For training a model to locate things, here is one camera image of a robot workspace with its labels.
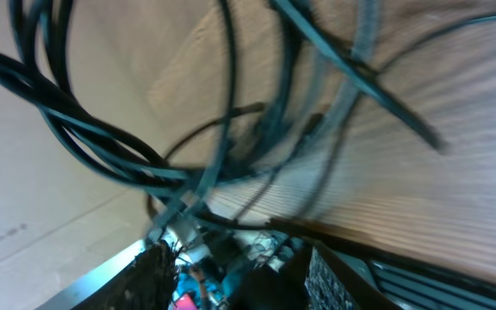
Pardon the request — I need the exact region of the black USB cable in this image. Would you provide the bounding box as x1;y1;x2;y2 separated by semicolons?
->
0;0;496;242

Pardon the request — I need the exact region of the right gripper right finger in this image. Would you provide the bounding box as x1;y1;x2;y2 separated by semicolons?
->
305;245;401;310

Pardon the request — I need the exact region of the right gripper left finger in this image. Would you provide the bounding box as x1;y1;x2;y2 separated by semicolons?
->
73;241;177;310

